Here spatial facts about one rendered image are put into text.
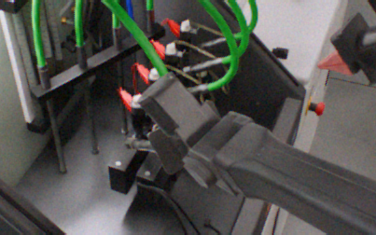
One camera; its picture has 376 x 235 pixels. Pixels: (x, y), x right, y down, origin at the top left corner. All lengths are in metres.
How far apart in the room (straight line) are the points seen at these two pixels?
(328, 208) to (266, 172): 0.09
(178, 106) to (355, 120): 2.08
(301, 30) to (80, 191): 0.66
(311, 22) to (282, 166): 1.03
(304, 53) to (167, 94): 0.82
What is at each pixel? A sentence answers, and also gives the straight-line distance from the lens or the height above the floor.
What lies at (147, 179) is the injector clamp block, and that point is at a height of 0.98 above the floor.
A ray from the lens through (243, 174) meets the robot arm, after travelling 0.61.
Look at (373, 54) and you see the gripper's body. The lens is 0.98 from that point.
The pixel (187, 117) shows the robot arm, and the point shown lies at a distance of 0.71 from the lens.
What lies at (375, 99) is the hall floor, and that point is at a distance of 2.87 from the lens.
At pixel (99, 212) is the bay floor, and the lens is 1.34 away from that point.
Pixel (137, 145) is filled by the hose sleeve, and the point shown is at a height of 1.16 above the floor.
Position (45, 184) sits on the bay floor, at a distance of 1.40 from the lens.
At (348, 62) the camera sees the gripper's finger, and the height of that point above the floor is 1.29.
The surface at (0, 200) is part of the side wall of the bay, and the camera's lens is 0.88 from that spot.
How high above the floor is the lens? 1.93
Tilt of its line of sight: 45 degrees down
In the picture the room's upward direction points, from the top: 2 degrees counter-clockwise
